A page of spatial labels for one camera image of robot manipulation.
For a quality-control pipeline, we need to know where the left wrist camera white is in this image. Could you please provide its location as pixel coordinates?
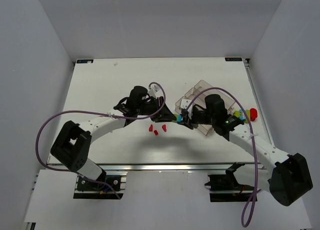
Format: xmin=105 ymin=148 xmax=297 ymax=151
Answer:
xmin=148 ymin=84 xmax=162 ymax=98

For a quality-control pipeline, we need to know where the left corner label sticker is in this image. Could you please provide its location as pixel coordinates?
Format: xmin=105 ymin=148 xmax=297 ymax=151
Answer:
xmin=76 ymin=59 xmax=94 ymax=64

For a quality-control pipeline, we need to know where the blue lego brick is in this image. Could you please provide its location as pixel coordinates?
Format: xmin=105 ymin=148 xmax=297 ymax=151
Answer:
xmin=175 ymin=114 xmax=183 ymax=123

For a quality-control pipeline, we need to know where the red curved lego left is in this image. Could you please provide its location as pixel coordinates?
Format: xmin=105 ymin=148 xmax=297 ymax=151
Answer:
xmin=148 ymin=124 xmax=153 ymax=132

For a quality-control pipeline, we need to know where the red curved lego right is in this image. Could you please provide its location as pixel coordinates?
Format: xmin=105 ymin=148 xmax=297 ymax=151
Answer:
xmin=162 ymin=124 xmax=167 ymax=132

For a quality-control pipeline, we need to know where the clear three-compartment organizer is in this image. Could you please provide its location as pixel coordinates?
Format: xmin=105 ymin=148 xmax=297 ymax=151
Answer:
xmin=174 ymin=79 xmax=236 ymax=137

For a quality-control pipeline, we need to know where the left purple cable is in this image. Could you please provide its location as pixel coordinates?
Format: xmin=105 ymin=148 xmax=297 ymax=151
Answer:
xmin=35 ymin=81 xmax=166 ymax=171

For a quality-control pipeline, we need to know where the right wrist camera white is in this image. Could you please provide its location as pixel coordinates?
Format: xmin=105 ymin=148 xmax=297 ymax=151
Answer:
xmin=179 ymin=98 xmax=193 ymax=110

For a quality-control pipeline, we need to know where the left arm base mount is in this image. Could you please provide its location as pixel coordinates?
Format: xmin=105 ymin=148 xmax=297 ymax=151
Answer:
xmin=73 ymin=171 xmax=127 ymax=200

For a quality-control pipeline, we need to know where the small green lego brick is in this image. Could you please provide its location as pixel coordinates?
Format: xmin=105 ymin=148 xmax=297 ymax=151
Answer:
xmin=173 ymin=113 xmax=180 ymax=123

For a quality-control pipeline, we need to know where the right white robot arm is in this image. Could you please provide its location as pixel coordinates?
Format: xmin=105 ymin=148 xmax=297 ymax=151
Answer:
xmin=178 ymin=94 xmax=313 ymax=207

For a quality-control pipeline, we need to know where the green studded lego brick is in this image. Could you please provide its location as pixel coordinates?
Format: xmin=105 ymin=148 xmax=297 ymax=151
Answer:
xmin=233 ymin=110 xmax=240 ymax=118

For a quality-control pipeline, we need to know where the red rounded lego brick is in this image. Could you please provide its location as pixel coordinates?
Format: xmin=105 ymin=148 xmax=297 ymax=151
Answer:
xmin=249 ymin=108 xmax=258 ymax=122

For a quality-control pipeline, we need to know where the corner label sticker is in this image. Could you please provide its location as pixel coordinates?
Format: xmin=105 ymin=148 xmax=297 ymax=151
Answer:
xmin=76 ymin=59 xmax=94 ymax=64
xmin=224 ymin=57 xmax=243 ymax=62

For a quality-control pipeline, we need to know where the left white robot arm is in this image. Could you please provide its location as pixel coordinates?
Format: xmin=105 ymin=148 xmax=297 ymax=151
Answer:
xmin=50 ymin=82 xmax=177 ymax=183

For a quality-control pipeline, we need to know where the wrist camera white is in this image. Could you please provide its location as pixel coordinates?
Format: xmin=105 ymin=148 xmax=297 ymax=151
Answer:
xmin=148 ymin=84 xmax=162 ymax=98
xmin=179 ymin=98 xmax=193 ymax=110

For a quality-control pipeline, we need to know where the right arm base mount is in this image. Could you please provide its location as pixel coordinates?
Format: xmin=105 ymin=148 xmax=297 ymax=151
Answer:
xmin=204 ymin=162 xmax=254 ymax=203

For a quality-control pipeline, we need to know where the right corner label sticker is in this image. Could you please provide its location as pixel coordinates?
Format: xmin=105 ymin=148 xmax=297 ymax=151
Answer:
xmin=224 ymin=57 xmax=243 ymax=62

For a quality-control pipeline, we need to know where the aluminium table rail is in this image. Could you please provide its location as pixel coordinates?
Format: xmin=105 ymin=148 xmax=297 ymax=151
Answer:
xmin=47 ymin=162 xmax=266 ymax=172

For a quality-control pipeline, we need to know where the red curved lego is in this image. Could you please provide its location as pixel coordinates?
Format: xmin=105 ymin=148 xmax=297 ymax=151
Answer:
xmin=162 ymin=124 xmax=167 ymax=132
xmin=148 ymin=124 xmax=153 ymax=132

